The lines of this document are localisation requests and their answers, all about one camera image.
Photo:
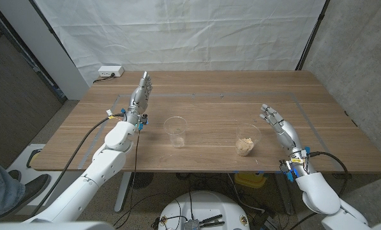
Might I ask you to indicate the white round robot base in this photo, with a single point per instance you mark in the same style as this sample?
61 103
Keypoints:
206 204

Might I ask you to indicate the white backdrop cloth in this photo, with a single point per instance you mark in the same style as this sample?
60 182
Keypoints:
177 38

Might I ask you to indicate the person leg in jeans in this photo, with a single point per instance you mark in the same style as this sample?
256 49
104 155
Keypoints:
2 191

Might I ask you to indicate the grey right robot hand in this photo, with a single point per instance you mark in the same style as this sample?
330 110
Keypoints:
284 131

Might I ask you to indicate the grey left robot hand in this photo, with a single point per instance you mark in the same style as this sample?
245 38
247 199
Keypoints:
140 96

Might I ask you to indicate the small grey metal box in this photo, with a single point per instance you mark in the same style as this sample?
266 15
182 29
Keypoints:
191 225

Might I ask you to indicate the clear plastic pouring cup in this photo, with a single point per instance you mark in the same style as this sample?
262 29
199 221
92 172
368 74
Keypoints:
252 132

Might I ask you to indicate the yellow box under table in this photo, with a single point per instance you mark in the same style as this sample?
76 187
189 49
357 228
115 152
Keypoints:
249 180

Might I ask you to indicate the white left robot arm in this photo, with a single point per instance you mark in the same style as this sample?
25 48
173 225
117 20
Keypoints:
81 188

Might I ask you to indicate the black backdrop stand pole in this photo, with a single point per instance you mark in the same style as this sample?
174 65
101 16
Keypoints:
49 28
311 38

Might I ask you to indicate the brown sugar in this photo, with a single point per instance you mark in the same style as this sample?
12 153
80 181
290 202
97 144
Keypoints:
244 147

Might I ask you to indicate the white table leg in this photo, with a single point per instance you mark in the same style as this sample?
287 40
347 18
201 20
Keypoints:
123 191

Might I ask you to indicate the grey table leg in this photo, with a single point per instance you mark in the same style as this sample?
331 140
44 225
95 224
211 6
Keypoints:
286 198

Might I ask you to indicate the clear plastic receiving cup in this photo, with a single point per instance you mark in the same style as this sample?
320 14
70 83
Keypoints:
177 134

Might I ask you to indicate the black pliers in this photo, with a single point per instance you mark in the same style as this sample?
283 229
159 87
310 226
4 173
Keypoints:
211 219

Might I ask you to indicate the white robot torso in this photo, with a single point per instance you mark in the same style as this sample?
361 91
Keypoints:
49 226

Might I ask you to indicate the white floor mat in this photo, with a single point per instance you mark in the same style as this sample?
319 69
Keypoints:
22 156

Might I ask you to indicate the black yellow floor pedal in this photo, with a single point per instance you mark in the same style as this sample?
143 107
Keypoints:
34 156

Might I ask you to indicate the black round floor fan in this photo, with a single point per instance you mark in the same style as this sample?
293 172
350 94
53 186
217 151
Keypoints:
142 179

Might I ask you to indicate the white power strip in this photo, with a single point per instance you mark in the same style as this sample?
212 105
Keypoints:
110 70

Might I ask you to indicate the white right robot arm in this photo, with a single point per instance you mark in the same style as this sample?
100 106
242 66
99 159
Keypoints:
318 195

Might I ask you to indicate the floor power strip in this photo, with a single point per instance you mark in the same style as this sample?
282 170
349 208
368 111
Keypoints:
266 223

